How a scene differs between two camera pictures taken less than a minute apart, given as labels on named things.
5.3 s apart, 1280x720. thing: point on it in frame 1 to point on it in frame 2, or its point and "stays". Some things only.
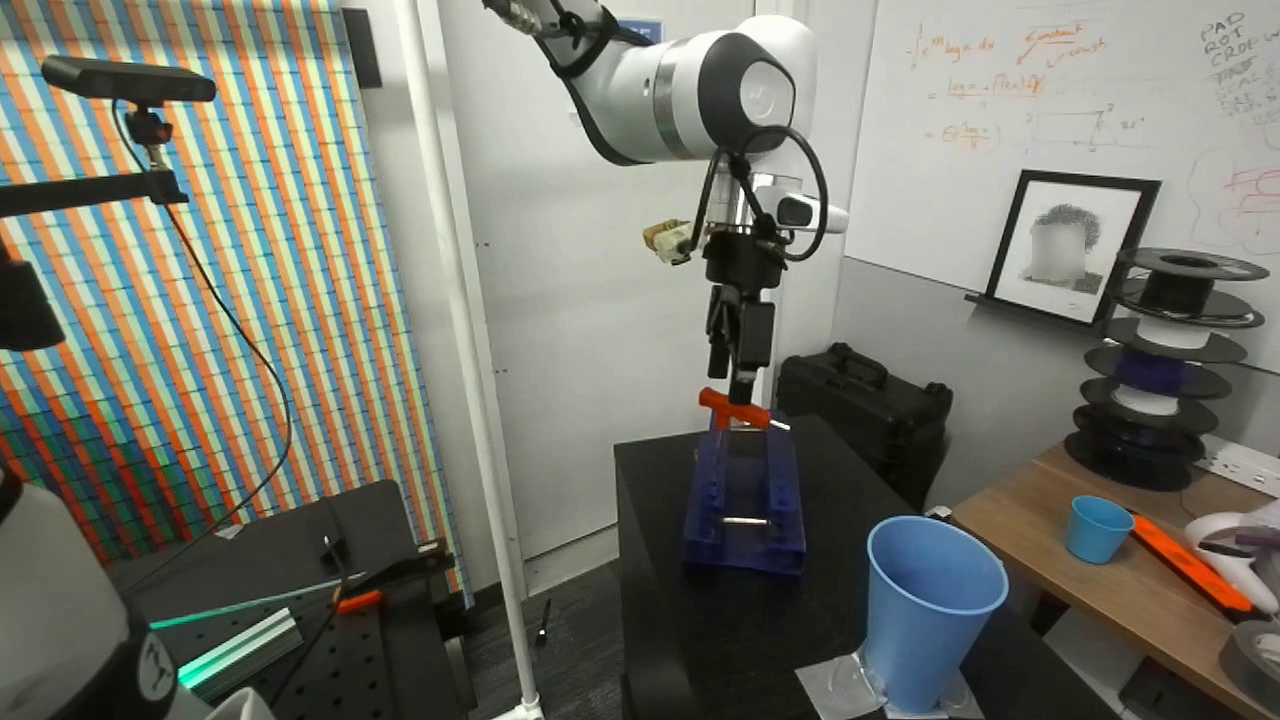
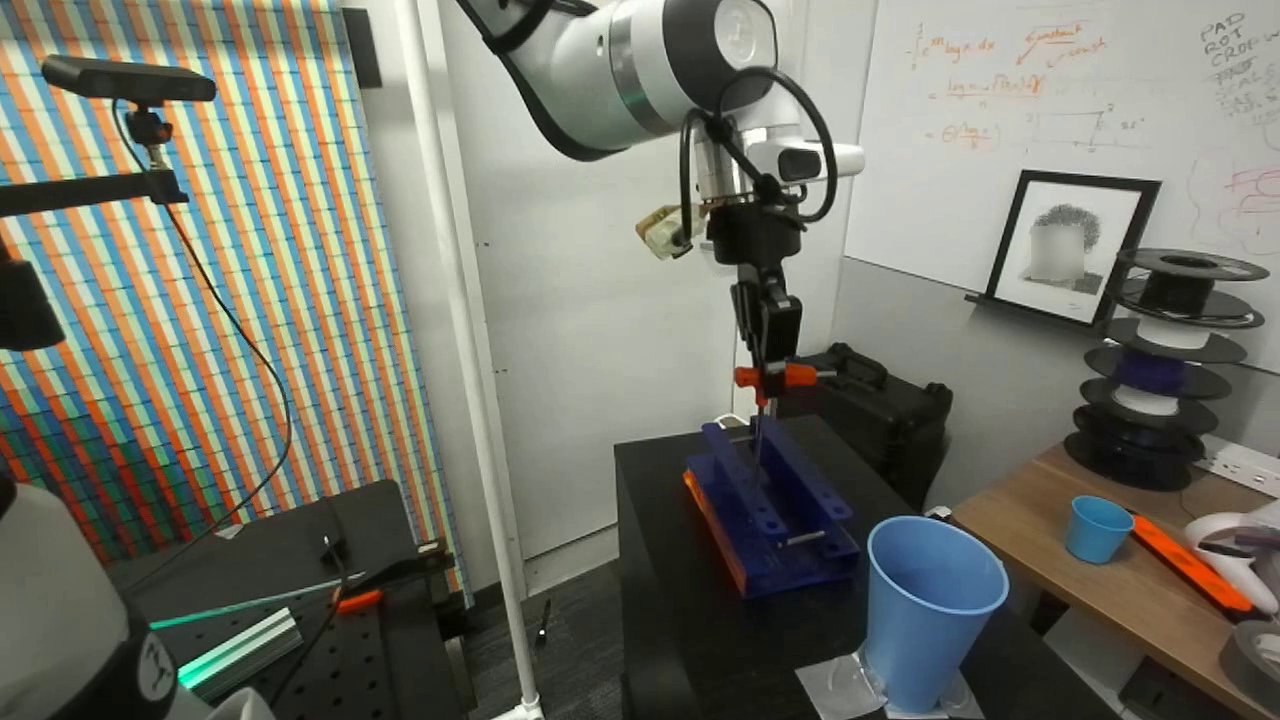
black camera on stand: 127,83 stays
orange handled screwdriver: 733,414 to 797,374
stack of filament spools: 1157,374 stays
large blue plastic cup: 928,588 stays
